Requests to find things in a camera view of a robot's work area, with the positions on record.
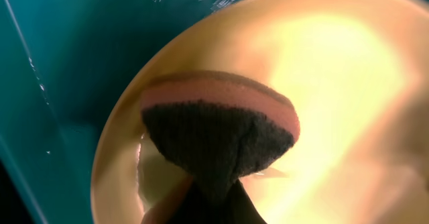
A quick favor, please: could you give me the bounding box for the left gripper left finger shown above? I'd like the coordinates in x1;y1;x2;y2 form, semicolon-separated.
141;176;193;224

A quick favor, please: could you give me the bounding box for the dark green sponge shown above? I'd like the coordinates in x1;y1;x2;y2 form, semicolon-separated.
141;71;300;204

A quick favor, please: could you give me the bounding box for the yellow-green plate bottom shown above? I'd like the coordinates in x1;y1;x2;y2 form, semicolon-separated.
90;0;428;224

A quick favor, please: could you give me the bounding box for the teal plastic tray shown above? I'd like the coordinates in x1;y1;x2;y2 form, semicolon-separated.
1;0;243;223

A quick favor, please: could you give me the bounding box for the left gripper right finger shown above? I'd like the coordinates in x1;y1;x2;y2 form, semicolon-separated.
214;180;266;224

